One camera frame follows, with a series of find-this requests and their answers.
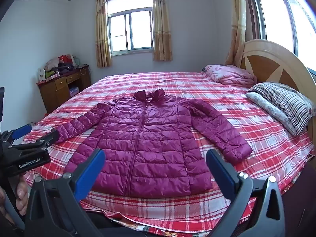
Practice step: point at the blue storage box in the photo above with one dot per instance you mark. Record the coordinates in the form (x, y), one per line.
(74, 91)

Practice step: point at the large side window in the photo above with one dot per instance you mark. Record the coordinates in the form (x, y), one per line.
(271, 17)

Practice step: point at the red gift bag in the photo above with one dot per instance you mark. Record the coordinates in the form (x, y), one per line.
(64, 59)

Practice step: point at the grey patterned pillow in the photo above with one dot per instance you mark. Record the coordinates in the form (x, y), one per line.
(261, 103)

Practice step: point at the magenta puffer jacket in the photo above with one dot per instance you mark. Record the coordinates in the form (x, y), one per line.
(148, 140)

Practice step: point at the white packet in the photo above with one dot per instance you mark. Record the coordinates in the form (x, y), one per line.
(41, 74)

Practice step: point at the dark panel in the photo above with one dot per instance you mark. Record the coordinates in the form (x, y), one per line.
(2, 106)

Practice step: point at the sliding window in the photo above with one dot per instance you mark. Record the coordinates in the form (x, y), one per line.
(118, 29)

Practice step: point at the person's left hand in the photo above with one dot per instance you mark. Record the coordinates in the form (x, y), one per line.
(21, 195)

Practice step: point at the brown wooden desk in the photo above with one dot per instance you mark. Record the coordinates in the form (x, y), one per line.
(49, 93)

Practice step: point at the beige patterned curtain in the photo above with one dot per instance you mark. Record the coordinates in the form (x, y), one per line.
(237, 29)
(161, 24)
(102, 29)

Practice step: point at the wooden bed headboard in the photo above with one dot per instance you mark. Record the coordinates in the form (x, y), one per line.
(271, 54)

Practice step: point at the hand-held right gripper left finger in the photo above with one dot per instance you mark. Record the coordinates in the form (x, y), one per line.
(90, 175)

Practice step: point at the pile of clothes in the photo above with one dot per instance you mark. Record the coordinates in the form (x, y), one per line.
(61, 66)

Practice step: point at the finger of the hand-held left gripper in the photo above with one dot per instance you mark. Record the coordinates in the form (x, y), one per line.
(22, 131)
(49, 138)

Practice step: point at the green packet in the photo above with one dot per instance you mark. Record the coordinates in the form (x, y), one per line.
(51, 74)

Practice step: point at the striped pillow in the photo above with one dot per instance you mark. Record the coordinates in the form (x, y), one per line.
(284, 101)

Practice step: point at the pink folded quilt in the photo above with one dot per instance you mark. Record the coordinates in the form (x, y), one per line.
(229, 75)

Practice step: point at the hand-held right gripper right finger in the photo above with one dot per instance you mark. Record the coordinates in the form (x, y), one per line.
(221, 175)

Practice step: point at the red plaid bed sheet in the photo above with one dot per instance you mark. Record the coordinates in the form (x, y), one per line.
(271, 153)

